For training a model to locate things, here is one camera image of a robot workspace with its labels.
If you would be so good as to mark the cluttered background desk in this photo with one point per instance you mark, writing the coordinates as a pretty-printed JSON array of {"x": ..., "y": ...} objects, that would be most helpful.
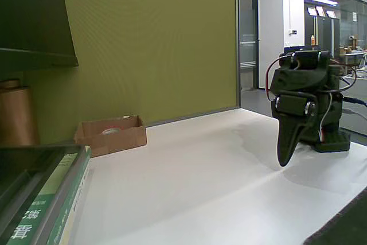
[{"x": 354, "y": 51}]

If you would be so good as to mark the dark green shelf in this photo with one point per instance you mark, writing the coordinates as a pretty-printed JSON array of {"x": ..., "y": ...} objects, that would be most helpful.
[{"x": 31, "y": 12}]

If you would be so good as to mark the orange bottle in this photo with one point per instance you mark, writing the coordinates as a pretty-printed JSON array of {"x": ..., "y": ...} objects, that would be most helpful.
[{"x": 312, "y": 40}]

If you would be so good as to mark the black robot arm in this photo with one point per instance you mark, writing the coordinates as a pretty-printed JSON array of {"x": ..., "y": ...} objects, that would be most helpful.
[{"x": 298, "y": 78}]

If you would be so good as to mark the white paper notice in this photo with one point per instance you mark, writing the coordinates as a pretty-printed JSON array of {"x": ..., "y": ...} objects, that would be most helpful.
[{"x": 354, "y": 17}]

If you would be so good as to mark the brown paper roll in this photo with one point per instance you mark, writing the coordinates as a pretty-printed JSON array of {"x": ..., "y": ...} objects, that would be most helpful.
[{"x": 17, "y": 116}]

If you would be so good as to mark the white book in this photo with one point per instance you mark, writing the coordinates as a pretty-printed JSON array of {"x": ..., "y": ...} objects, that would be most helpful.
[{"x": 81, "y": 216}]

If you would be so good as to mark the brown cardboard box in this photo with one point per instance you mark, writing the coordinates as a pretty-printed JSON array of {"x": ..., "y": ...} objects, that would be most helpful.
[{"x": 114, "y": 144}]

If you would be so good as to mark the green book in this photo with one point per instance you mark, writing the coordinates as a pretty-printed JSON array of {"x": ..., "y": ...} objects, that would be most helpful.
[{"x": 43, "y": 199}]

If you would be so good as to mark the green partition panel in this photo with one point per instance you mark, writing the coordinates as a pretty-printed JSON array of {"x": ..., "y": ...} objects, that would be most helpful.
[{"x": 114, "y": 27}]

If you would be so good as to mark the grey metal partition post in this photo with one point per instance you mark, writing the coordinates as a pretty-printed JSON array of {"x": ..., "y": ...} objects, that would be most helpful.
[{"x": 237, "y": 41}]

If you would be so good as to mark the red tape roll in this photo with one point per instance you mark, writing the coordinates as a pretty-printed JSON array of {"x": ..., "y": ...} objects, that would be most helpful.
[{"x": 111, "y": 131}]

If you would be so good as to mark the black cabinet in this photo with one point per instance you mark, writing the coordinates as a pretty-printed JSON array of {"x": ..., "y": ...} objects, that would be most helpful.
[{"x": 324, "y": 35}]

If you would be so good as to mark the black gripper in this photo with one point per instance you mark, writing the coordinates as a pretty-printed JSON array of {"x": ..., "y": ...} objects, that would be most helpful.
[{"x": 291, "y": 107}]

